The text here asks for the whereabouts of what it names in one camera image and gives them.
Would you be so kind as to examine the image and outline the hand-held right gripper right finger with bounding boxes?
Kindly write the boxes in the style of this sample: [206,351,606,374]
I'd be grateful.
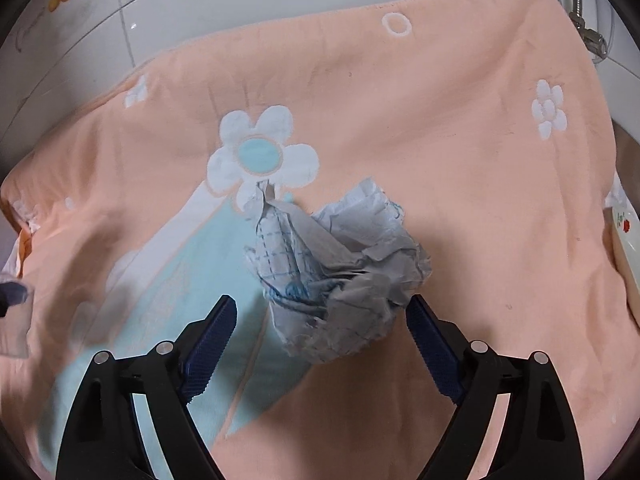
[405,294,585,480]

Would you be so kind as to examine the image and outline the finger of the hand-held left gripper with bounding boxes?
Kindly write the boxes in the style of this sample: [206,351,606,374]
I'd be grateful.
[0,281,32,318]

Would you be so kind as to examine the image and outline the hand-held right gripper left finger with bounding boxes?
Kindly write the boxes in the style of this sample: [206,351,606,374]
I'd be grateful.
[55,294,237,480]

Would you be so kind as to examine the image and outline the clear plastic cup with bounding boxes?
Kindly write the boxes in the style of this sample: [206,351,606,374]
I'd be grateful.
[0,270,36,361]

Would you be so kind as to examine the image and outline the grid paper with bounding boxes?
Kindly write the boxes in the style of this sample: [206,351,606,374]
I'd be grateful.
[243,176,433,365]

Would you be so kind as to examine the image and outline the peach floral blanket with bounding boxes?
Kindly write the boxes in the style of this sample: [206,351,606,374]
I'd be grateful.
[0,0,640,480]

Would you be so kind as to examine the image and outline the white bowl with red print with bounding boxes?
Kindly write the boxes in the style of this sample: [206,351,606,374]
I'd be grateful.
[602,205,640,331]

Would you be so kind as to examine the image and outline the metal valve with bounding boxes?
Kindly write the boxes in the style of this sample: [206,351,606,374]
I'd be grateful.
[575,17,611,61]

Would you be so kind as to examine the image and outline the metal water pipe fittings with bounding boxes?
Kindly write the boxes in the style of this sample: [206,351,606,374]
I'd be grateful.
[552,0,621,66]

